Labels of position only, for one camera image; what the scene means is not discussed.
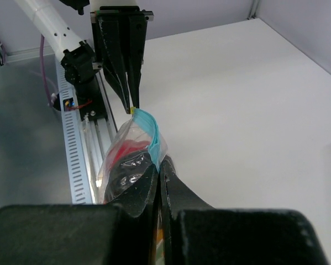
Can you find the clear zip top bag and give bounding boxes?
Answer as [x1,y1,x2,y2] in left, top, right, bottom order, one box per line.
[97,107,168,204]

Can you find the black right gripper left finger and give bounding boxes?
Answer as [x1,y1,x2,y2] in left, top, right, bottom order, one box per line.
[0,166,159,264]

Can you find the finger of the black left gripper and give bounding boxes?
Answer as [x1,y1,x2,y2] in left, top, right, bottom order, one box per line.
[125,15,148,108]
[97,16,130,114]

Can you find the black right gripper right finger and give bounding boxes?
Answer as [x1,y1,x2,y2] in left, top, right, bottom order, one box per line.
[159,158,328,264]

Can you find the black fake food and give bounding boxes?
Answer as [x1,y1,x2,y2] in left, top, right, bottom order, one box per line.
[102,151,153,204]

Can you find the red fake pepper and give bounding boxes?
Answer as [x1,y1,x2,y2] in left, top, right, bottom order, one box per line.
[106,139,150,170]

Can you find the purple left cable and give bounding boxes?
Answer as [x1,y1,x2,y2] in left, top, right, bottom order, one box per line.
[39,35,57,107]

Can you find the white slotted cable duct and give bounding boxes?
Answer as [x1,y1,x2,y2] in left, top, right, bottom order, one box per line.
[55,60,94,205]

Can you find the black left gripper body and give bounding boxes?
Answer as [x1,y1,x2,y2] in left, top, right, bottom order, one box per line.
[91,5,154,69]

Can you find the aluminium frame post left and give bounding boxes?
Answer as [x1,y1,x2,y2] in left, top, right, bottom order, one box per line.
[247,0,261,20]

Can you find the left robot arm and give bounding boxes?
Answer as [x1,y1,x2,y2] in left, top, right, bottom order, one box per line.
[17,1,154,117]

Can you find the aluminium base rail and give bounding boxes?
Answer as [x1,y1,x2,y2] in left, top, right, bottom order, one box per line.
[80,72,117,204]

